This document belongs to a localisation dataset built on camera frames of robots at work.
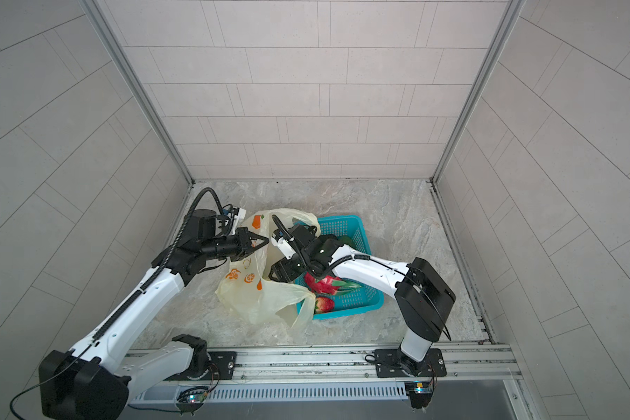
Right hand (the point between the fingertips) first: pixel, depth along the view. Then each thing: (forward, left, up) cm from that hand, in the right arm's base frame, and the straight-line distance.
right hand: (281, 269), depth 80 cm
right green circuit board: (-32, -37, -11) cm, 50 cm away
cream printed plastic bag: (-9, +7, +6) cm, 13 cm away
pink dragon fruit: (-5, -14, -3) cm, 15 cm away
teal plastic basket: (-7, -26, -9) cm, 28 cm away
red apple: (-10, -12, -6) cm, 17 cm away
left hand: (+3, +1, +12) cm, 13 cm away
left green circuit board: (-30, +21, -6) cm, 38 cm away
